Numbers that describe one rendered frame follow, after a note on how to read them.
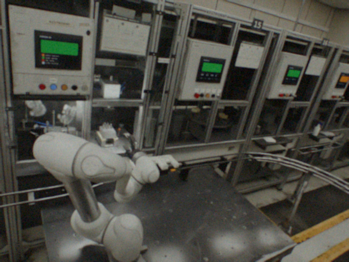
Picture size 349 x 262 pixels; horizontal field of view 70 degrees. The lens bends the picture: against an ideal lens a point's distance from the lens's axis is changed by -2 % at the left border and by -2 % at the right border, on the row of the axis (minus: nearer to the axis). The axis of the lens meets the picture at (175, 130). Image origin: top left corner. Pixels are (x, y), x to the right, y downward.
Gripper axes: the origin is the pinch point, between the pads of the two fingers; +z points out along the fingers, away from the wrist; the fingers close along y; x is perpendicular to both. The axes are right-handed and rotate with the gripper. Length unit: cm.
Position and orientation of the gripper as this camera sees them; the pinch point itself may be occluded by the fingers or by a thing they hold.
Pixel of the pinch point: (126, 141)
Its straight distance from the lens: 170.2
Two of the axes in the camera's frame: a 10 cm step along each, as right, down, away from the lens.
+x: -8.5, 0.6, -5.3
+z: -5.0, -4.3, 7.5
